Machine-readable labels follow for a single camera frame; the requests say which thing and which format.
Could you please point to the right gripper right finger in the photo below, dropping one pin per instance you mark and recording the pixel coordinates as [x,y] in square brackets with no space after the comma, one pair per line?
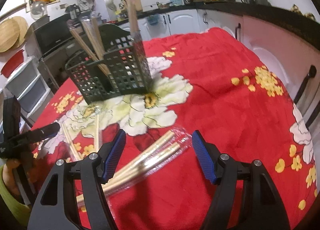
[261,204]

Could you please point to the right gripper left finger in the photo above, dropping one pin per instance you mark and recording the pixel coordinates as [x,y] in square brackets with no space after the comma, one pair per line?
[56,206]

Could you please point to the chopsticks pair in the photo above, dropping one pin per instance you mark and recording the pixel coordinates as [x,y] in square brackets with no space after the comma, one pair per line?
[167,148]
[133,22]
[91,28]
[90,53]

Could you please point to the person's left hand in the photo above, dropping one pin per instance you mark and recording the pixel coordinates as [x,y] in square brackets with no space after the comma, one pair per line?
[9,176]

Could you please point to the white plastic drawer unit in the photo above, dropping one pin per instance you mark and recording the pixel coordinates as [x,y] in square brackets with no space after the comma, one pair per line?
[29,87]

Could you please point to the red plastic basin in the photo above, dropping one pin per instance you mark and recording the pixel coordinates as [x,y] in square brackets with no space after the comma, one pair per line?
[12,64]

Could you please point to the metal storage shelf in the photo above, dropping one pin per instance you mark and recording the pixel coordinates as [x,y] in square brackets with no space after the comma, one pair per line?
[52,69]

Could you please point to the round bamboo tray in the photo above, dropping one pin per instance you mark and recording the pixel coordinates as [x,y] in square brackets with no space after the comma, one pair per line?
[13,31]

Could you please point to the black microwave oven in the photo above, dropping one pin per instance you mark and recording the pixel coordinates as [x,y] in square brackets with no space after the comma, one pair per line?
[52,34]

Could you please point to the dark green utensil basket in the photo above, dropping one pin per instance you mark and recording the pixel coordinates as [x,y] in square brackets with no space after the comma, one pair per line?
[123,70]

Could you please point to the glass pot lid left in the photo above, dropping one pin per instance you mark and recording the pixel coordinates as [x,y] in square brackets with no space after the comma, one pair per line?
[38,9]

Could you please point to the red floral tablecloth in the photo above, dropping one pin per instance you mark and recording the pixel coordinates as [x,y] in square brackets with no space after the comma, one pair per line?
[207,82]

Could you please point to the black blender jug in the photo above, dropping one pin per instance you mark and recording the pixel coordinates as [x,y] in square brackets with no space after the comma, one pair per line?
[73,10]

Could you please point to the white base cabinets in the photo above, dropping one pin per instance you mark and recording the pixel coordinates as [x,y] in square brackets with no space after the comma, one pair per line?
[287,43]

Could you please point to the blue plastic bag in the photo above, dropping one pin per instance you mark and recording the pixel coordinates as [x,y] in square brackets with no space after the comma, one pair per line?
[153,19]

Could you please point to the white dish rack box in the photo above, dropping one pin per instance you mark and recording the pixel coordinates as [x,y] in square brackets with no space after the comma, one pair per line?
[148,5]

